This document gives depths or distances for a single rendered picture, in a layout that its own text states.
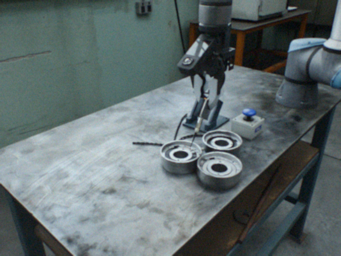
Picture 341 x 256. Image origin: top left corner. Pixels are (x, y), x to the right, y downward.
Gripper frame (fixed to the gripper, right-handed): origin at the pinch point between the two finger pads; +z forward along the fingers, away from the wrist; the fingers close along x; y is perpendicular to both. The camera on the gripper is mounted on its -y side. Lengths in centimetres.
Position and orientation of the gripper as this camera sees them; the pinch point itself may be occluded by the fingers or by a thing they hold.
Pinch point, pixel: (205, 104)
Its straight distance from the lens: 82.1
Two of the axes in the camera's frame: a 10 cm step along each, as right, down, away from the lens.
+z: 0.0, 8.8, 4.7
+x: -7.8, -2.9, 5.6
